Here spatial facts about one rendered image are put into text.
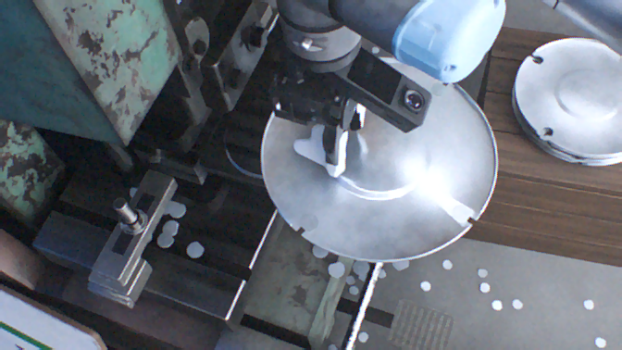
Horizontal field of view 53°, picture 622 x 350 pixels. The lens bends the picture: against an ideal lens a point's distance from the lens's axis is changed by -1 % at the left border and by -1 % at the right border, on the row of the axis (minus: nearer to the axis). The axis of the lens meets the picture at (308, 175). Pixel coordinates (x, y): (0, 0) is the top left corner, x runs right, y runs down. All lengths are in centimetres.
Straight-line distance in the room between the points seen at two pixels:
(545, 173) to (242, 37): 79
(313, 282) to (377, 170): 19
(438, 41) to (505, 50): 103
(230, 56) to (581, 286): 116
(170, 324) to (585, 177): 83
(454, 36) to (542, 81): 95
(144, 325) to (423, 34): 61
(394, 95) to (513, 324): 99
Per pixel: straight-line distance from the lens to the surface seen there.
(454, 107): 83
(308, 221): 74
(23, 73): 48
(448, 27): 44
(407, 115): 63
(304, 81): 65
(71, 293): 97
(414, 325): 134
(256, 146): 80
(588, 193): 134
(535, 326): 155
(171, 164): 83
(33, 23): 41
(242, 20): 67
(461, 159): 79
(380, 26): 46
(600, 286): 163
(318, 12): 52
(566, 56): 144
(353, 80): 61
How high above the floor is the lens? 145
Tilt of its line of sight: 61 degrees down
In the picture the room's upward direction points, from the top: 10 degrees counter-clockwise
